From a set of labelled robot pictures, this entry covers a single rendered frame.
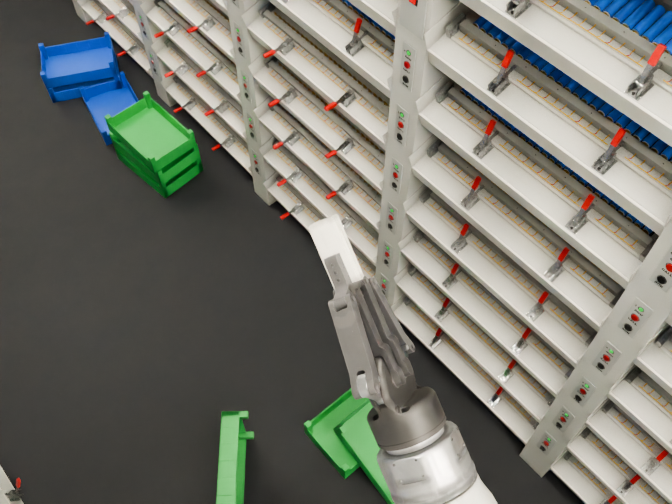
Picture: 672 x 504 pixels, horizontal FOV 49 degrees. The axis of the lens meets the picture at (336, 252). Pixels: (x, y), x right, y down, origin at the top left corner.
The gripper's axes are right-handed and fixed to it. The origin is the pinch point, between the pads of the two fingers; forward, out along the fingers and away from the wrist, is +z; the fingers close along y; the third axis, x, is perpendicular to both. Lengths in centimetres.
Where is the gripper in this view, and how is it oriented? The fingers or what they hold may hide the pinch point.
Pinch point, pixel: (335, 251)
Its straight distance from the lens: 74.4
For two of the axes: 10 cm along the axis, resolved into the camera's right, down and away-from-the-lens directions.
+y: -3.8, 2.2, -9.0
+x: -8.4, 3.3, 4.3
